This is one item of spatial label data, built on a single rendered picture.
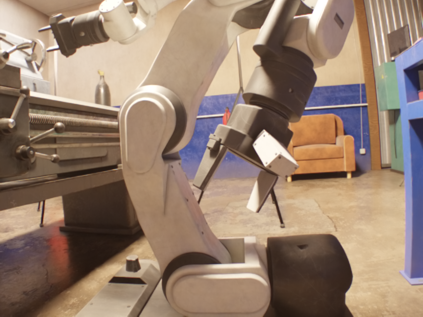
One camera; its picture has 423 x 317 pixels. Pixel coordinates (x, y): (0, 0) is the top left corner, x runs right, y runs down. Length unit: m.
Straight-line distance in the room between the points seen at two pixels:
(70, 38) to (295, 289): 0.83
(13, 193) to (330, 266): 0.94
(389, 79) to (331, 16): 3.84
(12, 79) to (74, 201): 1.32
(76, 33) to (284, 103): 0.62
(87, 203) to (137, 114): 1.68
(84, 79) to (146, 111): 5.40
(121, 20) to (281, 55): 0.50
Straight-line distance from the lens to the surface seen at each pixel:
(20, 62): 1.58
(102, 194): 2.12
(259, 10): 0.65
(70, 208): 2.30
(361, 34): 5.16
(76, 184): 1.35
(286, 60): 0.40
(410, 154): 1.24
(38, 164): 1.43
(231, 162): 4.79
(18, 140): 1.13
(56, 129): 1.10
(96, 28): 0.83
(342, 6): 0.46
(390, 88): 4.24
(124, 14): 0.80
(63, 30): 0.90
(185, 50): 0.62
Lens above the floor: 0.57
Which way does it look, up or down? 1 degrees up
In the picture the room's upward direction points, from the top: 4 degrees counter-clockwise
